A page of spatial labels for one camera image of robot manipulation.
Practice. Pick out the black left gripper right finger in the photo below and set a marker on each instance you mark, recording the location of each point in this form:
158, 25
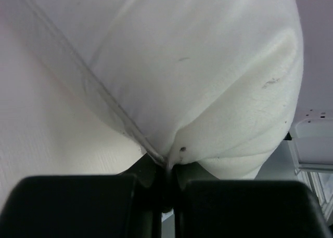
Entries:
207, 207

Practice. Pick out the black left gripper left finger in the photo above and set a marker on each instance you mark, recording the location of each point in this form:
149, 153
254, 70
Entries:
122, 205

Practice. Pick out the right side frame rail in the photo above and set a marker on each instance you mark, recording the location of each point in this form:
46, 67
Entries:
321, 185

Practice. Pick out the white pillow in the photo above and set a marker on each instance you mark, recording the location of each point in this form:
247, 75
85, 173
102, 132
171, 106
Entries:
209, 81

